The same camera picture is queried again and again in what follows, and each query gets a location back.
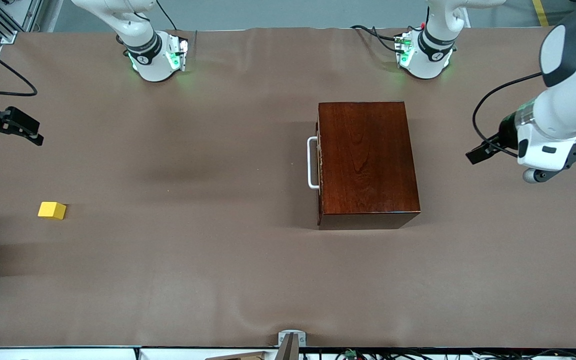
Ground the wooden drawer with white handle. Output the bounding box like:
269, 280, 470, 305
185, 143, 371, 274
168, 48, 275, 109
307, 119, 324, 226

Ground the yellow block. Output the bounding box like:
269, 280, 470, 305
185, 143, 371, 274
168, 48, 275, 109
37, 201, 67, 220

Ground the brown cardboard piece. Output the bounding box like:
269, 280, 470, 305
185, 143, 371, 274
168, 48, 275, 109
205, 351, 266, 360

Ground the brown table cover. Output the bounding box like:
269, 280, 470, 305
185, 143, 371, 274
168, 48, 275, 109
0, 26, 576, 349

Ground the aluminium camera post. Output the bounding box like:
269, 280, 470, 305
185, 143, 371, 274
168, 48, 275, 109
275, 330, 307, 360

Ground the dark brown wooden cabinet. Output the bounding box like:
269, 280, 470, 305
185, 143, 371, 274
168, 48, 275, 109
316, 101, 422, 231

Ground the aluminium frame profile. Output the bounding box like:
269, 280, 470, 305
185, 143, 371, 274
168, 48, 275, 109
0, 0, 44, 45

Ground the black arm base cable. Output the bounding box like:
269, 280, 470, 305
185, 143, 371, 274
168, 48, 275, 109
350, 24, 410, 53
155, 0, 176, 31

